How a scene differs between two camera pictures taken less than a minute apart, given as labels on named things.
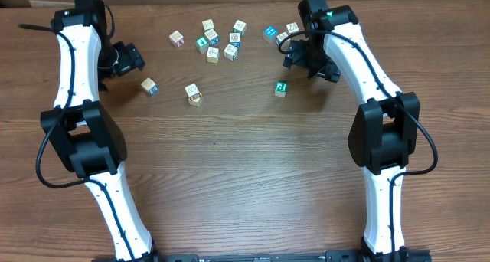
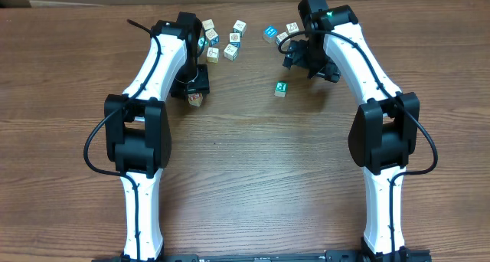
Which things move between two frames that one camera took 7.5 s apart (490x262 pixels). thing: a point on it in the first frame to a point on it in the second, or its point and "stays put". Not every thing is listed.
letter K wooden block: (292, 28) stays put
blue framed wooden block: (234, 38) stays put
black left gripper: (131, 57) to (203, 83)
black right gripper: (297, 57) stays put
